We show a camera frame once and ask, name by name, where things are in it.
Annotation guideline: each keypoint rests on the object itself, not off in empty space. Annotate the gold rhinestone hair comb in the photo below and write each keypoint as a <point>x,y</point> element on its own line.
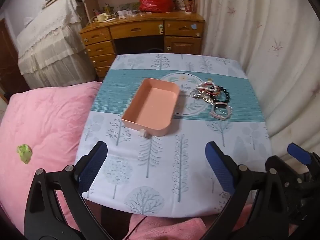
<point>201,96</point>

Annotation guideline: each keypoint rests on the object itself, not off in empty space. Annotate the pink plastic box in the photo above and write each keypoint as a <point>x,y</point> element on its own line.
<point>152,105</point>

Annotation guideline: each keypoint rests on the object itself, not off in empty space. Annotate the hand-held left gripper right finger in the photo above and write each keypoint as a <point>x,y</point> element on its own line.
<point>221,167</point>

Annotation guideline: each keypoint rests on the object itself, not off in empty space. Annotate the tree print tablecloth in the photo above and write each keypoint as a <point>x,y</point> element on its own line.
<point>165,160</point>

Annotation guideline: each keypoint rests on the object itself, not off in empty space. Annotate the wooden desk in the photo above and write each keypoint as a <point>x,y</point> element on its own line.
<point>140,30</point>

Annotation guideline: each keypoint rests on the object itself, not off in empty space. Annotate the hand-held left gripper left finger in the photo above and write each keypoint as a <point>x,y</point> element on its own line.
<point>92,166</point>

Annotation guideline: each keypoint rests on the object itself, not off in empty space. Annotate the brown wooden door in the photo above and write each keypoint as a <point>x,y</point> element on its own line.
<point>10,60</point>

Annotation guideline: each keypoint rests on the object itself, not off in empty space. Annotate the lace covered cabinet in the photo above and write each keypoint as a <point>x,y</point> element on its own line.
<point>52,42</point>

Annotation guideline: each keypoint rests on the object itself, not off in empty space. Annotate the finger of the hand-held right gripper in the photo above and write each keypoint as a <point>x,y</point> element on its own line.
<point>298,153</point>
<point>275,162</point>

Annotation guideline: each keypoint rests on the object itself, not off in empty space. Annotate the white curtain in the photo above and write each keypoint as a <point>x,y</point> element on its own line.
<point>262,30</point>

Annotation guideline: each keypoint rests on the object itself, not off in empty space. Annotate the green crumpled paper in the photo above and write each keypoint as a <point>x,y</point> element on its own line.
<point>24,153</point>

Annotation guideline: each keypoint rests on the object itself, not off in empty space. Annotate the floral paper cup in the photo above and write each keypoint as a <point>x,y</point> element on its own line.
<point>188,5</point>

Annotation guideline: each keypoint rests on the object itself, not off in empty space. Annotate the green white drawer lock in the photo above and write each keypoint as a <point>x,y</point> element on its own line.
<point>161,29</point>

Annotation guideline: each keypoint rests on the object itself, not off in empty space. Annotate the pink smart band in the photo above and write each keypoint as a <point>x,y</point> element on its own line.
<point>215,113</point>

